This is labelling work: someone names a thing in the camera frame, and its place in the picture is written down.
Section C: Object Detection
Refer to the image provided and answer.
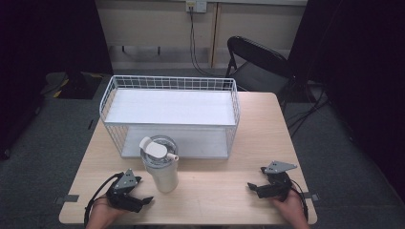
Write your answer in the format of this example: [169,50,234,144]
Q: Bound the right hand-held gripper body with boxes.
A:
[256,160,299,202]

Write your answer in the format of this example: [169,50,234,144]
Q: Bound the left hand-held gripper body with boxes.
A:
[105,168,144,214]

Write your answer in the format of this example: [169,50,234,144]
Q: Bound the white cup with lid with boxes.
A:
[139,135,180,194]

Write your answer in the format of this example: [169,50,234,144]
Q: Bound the white wire shelf rack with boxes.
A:
[98,74,242,160]

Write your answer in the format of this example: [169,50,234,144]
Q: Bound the person's left hand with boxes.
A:
[85,194,127,229]

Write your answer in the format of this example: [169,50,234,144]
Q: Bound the person's right hand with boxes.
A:
[270,188,310,229]

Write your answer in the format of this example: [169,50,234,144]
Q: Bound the black folding chair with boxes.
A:
[224,35,300,103]

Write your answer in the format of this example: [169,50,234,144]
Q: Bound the grey stand base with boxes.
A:
[40,71,105,100]

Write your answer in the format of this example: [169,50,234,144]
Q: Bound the black curtain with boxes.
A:
[0,0,115,160]
[287,0,405,195]

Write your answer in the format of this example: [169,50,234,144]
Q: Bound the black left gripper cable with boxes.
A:
[83,172,124,228]

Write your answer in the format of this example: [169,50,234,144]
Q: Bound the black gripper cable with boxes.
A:
[289,178,309,221]
[83,172,124,228]

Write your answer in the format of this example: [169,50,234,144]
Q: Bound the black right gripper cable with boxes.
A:
[289,178,309,221]

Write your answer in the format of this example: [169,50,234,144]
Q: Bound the black floor cables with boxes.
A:
[286,80,331,138]

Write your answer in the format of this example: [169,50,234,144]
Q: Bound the black wall socket cable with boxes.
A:
[188,7,227,78]

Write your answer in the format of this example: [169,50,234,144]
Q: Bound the wooden wall strip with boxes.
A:
[208,2,223,69]

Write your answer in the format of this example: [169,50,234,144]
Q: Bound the white wall socket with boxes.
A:
[185,0,208,14]

